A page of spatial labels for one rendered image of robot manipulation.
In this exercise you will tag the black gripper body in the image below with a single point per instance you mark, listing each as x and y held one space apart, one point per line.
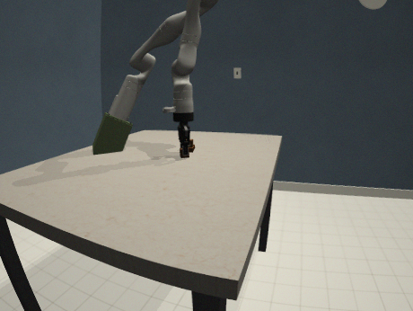
183 118

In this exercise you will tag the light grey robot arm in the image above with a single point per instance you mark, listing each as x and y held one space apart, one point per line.
167 33

